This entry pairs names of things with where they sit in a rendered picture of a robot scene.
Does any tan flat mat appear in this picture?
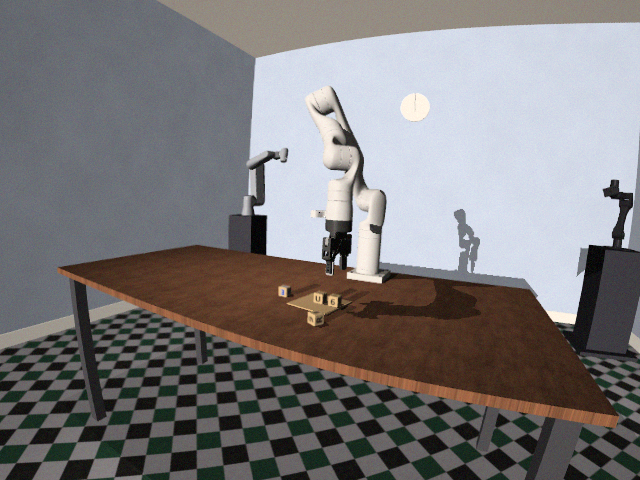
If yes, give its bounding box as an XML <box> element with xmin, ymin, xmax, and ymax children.
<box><xmin>287</xmin><ymin>293</ymin><xmax>352</xmax><ymax>316</ymax></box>

